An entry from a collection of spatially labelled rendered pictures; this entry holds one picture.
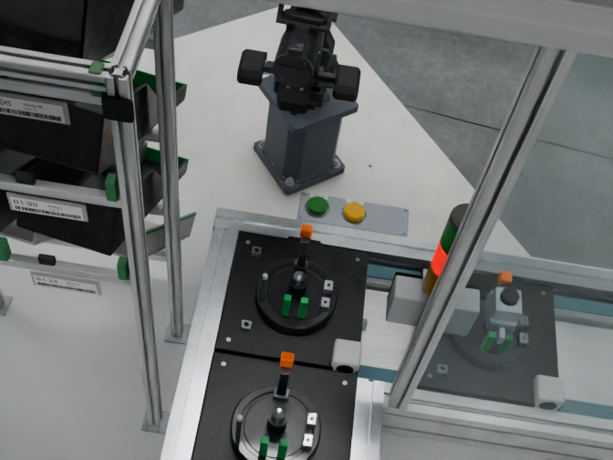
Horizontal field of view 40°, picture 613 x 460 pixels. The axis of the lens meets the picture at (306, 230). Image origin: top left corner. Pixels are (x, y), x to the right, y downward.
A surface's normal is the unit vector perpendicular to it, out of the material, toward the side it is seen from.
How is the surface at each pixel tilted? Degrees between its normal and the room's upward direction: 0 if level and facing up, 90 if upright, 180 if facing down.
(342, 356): 0
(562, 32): 90
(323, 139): 90
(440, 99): 0
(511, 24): 90
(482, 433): 90
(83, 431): 0
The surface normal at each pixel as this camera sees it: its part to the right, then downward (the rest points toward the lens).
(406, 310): -0.12, 0.80
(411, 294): 0.11, -0.58
